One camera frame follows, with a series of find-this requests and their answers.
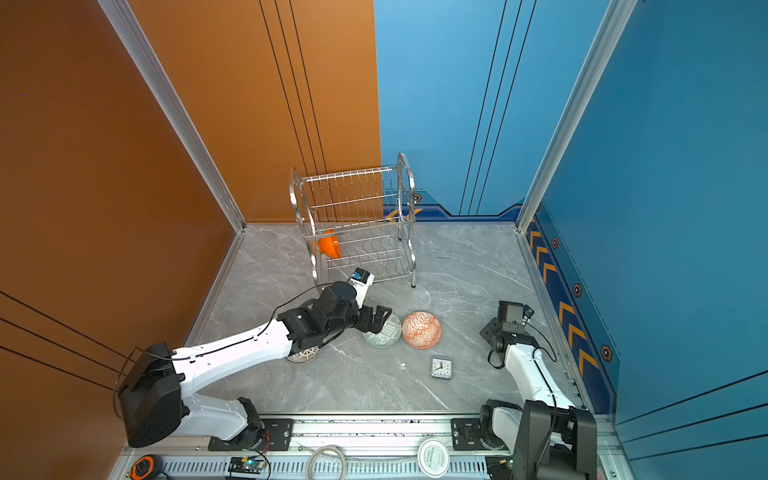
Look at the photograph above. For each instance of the orange bowl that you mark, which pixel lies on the orange bowl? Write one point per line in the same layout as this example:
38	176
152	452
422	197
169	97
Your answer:
329	245

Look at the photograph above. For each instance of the green circuit board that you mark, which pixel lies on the green circuit board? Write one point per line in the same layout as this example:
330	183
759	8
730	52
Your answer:
247	467

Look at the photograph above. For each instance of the red patterned bowl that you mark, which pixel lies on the red patterned bowl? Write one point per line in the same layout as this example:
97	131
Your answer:
421	330

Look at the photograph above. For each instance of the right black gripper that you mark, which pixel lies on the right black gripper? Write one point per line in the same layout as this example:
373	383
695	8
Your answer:
488	328

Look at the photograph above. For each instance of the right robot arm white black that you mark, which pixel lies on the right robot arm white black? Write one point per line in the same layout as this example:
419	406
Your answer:
548	436

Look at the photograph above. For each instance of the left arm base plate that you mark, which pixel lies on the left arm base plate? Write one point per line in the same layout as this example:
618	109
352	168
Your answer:
274	434

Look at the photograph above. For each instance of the green patterned bowl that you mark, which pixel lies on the green patterned bowl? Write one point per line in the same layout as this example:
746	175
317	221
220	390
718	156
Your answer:
389	335

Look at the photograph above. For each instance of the small square clock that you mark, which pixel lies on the small square clock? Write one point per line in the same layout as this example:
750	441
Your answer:
441	368

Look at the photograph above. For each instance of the white black lattice bowl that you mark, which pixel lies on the white black lattice bowl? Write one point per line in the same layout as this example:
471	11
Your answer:
304	356

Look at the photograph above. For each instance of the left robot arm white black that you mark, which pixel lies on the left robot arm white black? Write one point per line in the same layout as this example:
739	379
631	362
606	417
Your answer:
161	396

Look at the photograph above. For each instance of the silver wire dish rack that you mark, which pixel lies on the silver wire dish rack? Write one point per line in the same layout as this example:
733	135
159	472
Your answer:
373	213

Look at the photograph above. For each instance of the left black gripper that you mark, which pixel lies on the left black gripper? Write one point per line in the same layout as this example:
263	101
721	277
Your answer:
367	324

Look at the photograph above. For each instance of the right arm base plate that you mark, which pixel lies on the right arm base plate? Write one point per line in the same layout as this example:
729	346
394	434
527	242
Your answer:
468	434

